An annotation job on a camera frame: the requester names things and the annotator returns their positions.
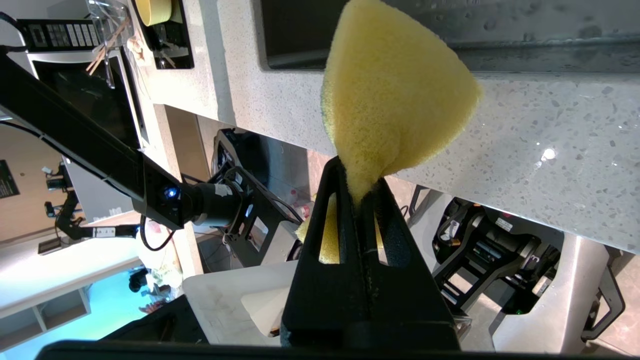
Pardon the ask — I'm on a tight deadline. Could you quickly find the yellow sponge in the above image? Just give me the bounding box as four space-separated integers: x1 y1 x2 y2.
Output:
295 0 483 264

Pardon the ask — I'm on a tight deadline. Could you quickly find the pale yellow bowl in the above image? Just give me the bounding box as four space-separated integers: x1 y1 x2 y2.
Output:
135 0 173 27

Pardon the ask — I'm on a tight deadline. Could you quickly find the black induction cooktop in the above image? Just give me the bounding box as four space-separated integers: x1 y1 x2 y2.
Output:
150 0 195 70

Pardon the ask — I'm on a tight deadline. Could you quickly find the clear utensil holder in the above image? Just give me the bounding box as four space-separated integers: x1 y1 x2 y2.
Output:
85 0 136 90

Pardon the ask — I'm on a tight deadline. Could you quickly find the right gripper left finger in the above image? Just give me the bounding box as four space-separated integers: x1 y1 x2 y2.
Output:
281 156 373 348

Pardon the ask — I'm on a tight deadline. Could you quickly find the silver microwave oven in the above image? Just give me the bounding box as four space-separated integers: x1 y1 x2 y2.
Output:
25 47 149 151

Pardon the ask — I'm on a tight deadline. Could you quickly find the stainless steel sink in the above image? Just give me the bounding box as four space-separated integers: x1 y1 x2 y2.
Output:
260 0 640 73

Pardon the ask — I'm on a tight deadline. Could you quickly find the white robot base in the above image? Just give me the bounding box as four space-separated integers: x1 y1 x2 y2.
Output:
182 187 627 356

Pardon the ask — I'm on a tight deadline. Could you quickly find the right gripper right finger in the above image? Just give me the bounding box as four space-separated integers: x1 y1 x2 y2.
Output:
361 177 461 351

